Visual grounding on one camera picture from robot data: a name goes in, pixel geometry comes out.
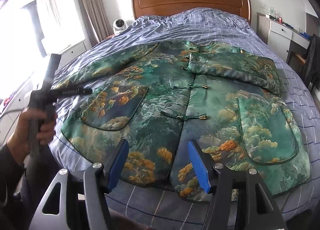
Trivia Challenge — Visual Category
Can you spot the person's left hand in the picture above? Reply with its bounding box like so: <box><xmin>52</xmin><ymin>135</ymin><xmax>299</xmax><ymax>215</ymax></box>
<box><xmin>7</xmin><ymin>108</ymin><xmax>57</xmax><ymax>166</ymax></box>

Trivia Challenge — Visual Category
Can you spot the black coat on chair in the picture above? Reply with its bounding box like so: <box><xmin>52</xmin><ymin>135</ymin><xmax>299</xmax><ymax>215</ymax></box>
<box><xmin>301</xmin><ymin>34</ymin><xmax>319</xmax><ymax>91</ymax></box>

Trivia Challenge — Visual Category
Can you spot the wooden chair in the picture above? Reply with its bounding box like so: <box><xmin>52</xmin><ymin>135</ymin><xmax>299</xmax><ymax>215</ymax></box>
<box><xmin>287</xmin><ymin>51</ymin><xmax>306</xmax><ymax>75</ymax></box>

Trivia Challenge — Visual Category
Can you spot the green landscape print jacket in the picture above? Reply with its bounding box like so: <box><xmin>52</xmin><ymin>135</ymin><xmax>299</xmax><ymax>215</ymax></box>
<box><xmin>54</xmin><ymin>40</ymin><xmax>310</xmax><ymax>201</ymax></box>

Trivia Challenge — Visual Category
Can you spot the brown wooden headboard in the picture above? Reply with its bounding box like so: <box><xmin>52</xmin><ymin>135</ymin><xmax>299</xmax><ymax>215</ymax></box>
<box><xmin>131</xmin><ymin>0</ymin><xmax>252</xmax><ymax>23</ymax></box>

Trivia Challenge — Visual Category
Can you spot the small white desk fan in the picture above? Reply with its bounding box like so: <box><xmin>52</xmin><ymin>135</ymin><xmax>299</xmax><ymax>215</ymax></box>
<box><xmin>112</xmin><ymin>18</ymin><xmax>127</xmax><ymax>36</ymax></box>

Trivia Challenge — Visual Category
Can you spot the blue plaid duvet bed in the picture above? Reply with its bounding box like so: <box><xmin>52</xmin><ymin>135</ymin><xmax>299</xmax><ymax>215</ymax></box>
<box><xmin>50</xmin><ymin>8</ymin><xmax>319</xmax><ymax>229</ymax></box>

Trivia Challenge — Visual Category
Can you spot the white wardrobe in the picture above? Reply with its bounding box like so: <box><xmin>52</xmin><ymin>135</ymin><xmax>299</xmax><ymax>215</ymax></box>
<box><xmin>306</xmin><ymin>13</ymin><xmax>319</xmax><ymax>36</ymax></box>

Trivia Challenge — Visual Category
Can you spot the white desk with drawers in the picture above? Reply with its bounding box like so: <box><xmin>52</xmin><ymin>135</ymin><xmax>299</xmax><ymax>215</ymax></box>
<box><xmin>257</xmin><ymin>13</ymin><xmax>310</xmax><ymax>62</ymax></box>

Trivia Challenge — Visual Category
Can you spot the beige window curtain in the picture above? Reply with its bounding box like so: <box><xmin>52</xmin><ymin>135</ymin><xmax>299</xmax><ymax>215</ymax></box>
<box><xmin>79</xmin><ymin>0</ymin><xmax>113</xmax><ymax>46</ymax></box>

